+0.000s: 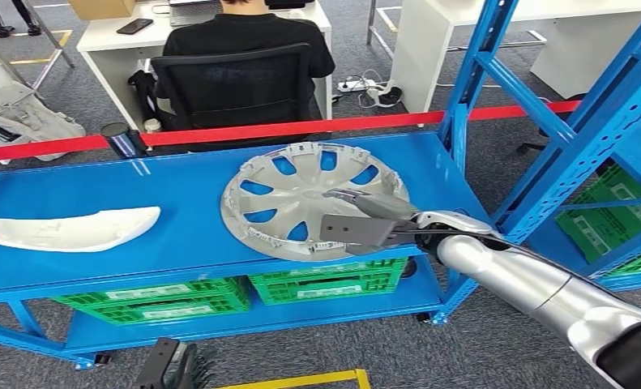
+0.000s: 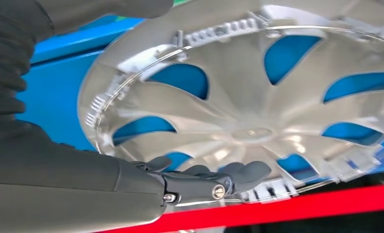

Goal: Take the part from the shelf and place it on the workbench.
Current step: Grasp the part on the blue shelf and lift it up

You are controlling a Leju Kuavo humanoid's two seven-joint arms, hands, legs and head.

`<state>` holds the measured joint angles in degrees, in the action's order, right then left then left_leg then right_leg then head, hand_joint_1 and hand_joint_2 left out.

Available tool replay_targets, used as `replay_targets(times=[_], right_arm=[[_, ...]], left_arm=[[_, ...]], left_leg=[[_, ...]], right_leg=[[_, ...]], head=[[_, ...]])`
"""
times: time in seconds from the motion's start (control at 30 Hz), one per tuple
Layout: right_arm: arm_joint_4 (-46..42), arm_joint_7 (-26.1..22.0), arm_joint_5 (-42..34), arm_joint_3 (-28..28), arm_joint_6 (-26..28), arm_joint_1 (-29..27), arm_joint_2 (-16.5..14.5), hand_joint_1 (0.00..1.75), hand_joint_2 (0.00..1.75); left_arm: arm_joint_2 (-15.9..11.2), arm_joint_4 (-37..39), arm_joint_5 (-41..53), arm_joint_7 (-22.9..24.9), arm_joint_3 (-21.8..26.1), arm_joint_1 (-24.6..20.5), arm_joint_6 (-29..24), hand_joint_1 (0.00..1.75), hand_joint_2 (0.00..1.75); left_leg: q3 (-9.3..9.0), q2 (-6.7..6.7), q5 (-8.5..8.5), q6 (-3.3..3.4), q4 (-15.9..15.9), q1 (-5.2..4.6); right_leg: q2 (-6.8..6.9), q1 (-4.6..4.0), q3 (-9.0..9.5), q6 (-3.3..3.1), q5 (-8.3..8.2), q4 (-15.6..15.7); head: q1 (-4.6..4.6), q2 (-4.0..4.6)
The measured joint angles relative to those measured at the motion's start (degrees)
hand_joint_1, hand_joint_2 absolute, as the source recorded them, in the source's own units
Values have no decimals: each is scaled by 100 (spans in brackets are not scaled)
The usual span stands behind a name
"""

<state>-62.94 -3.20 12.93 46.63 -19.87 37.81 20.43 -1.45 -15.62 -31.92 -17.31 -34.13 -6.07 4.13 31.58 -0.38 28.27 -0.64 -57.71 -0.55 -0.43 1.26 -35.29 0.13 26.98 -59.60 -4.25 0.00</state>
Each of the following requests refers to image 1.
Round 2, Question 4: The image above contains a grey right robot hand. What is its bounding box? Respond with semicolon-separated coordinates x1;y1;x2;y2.
323;187;421;257

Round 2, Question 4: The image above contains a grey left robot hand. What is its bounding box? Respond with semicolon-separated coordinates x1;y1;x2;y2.
172;343;217;389

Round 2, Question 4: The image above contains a silver plastic wheel hubcap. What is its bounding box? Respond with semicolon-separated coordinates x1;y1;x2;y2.
220;141;412;263

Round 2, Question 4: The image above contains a blue metal shelf rack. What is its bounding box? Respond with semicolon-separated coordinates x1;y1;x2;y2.
0;0;520;372
491;0;641;294

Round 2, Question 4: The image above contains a white curved plastic part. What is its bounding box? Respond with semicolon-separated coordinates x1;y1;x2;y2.
0;205;162;254

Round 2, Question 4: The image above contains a yellow floor tape square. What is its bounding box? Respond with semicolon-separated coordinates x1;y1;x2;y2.
215;368;373;389

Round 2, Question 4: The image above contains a black power adapter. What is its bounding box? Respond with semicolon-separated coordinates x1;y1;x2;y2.
376;85;404;107

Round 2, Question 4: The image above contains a red barrier belt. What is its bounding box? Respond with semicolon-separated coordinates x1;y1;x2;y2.
0;100;582;165

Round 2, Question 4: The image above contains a white power strip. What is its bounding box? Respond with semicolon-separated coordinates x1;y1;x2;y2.
336;79;378;94

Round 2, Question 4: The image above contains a white table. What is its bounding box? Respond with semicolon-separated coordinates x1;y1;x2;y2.
390;0;641;117

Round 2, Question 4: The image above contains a black mesh office chair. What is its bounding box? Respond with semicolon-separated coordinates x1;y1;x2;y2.
149;42;314;155

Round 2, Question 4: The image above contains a person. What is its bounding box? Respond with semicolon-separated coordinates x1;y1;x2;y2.
156;0;336;147
0;0;44;39

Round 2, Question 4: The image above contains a grey laptop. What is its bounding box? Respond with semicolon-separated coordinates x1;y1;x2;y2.
168;0;230;28

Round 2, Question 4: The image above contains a grey fabric bag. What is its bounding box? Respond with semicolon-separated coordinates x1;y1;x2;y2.
0;79;88;165

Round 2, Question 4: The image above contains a black smartphone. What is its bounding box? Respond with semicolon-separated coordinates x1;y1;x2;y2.
115;17;156;36

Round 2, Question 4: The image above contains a brown cardboard box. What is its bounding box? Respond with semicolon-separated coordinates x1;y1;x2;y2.
68;0;138;22

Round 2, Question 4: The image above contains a grey metal stand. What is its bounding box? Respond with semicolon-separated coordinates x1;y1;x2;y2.
24;0;76;90

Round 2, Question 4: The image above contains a black barrier post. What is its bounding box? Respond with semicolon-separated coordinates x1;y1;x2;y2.
100;122;150;160

